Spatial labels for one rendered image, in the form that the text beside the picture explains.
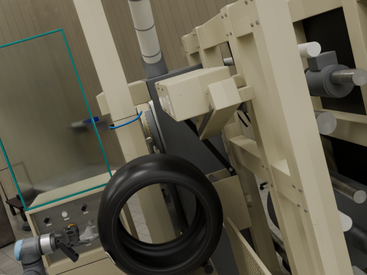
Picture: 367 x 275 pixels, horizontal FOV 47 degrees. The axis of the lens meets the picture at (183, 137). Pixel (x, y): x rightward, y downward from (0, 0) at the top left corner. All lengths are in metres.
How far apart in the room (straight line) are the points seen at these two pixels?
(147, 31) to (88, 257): 1.41
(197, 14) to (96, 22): 4.35
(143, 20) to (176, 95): 1.03
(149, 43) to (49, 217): 1.22
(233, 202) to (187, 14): 4.70
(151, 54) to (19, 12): 8.99
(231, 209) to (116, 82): 0.90
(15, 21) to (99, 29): 9.27
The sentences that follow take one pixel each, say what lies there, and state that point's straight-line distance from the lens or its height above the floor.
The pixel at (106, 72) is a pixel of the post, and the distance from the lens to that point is 2.20.
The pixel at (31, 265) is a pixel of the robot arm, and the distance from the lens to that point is 2.10.
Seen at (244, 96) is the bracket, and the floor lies 1.65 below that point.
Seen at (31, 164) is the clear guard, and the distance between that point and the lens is 2.65.
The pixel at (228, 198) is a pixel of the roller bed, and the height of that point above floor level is 1.09.
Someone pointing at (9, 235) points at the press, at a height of 0.14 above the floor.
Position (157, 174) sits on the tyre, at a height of 1.41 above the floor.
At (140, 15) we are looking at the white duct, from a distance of 2.53.
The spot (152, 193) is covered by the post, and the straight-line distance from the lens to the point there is 2.28.
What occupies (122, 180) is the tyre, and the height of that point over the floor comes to 1.43.
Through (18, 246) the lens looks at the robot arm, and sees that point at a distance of 2.09.
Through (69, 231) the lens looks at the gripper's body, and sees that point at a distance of 2.04.
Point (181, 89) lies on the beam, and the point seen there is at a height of 1.75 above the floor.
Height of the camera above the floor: 1.85
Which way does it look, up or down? 10 degrees down
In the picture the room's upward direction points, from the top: 17 degrees counter-clockwise
